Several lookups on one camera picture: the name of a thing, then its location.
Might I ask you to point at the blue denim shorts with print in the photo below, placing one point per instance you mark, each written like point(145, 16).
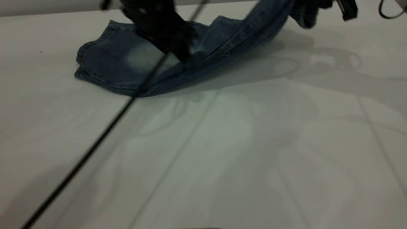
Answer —
point(108, 63)

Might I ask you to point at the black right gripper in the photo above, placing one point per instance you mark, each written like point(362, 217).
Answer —
point(348, 9)

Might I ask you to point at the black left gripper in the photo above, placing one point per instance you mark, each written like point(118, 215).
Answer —
point(146, 14)

